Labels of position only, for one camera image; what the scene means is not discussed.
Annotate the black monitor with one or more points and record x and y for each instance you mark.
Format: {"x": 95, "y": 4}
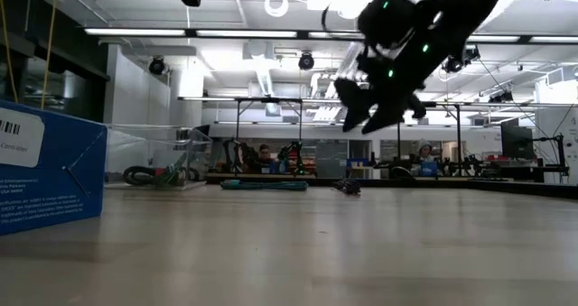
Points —
{"x": 517, "y": 141}

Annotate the black table edge rail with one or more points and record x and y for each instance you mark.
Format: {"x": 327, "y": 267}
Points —
{"x": 542, "y": 189}

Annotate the blue controller box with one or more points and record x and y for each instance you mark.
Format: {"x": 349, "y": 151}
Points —
{"x": 54, "y": 184}

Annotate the small dark object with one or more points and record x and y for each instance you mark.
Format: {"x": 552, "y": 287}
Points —
{"x": 347, "y": 187}

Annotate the clear plastic bin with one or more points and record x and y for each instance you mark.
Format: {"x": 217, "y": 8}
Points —
{"x": 135, "y": 148}

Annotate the teal tool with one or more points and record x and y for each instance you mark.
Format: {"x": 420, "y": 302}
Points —
{"x": 262, "y": 186}

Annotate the black frame beam with lights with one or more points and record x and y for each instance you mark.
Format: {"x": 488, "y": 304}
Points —
{"x": 135, "y": 32}

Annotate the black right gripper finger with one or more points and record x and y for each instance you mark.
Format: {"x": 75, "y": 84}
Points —
{"x": 384, "y": 116}
{"x": 354, "y": 105}

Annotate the blue crate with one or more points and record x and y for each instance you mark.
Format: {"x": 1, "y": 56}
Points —
{"x": 357, "y": 162}

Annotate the black station frame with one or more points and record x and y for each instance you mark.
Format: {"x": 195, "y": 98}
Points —
{"x": 459, "y": 134}
{"x": 238, "y": 125}

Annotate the black ceiling spotlight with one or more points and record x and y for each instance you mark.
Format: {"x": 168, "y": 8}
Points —
{"x": 454, "y": 64}
{"x": 156, "y": 66}
{"x": 501, "y": 97}
{"x": 306, "y": 61}

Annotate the person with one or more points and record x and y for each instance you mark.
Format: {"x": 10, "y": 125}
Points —
{"x": 425, "y": 150}
{"x": 265, "y": 154}

